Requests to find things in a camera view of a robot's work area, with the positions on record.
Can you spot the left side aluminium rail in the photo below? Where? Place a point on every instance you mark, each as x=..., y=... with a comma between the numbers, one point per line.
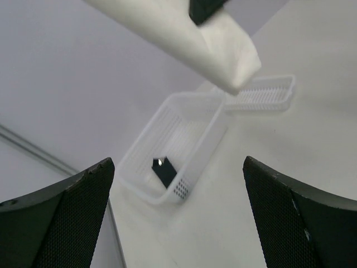
x=116, y=236

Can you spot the left aluminium frame post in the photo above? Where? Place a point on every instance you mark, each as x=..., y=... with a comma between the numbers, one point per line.
x=36, y=152

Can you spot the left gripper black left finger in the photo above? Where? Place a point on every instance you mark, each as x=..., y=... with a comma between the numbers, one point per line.
x=57, y=226

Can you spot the large white plastic basket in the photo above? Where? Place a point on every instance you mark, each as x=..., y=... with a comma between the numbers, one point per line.
x=185, y=130

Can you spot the small white plastic tray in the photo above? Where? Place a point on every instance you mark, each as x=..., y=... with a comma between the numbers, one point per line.
x=266, y=93

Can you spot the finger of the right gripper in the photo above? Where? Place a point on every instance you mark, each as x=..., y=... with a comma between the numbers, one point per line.
x=202, y=10

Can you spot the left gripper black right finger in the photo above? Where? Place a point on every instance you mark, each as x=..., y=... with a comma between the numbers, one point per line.
x=299, y=225

